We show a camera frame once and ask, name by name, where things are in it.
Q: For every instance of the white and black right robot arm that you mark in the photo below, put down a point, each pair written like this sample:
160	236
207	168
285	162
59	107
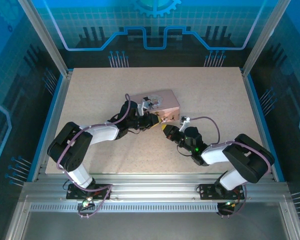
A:
250	160

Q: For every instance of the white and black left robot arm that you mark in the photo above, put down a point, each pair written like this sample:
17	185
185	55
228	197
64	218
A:
72	150

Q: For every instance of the pink box with cartoon couple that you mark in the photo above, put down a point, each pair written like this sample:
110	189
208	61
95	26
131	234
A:
167	98

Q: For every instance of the aluminium front beam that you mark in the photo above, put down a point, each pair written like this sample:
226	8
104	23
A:
152	190

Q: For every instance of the grey metal shelf panel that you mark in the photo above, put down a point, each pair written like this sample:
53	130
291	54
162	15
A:
152	226

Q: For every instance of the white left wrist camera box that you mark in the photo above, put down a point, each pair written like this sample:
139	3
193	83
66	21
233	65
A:
141	107

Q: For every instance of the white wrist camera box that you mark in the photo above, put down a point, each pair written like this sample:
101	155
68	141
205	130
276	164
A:
141	107
185	122

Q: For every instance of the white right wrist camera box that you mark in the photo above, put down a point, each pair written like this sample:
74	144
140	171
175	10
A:
185	122

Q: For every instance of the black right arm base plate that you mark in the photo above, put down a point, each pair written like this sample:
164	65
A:
207	191

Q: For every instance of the blue-edged aluminium side rail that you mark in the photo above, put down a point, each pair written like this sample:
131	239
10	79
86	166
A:
263	125
51	125

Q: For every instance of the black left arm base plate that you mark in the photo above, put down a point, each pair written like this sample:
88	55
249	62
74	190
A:
100	191

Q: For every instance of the aluminium frame post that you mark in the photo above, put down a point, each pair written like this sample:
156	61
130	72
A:
45	40
265	37

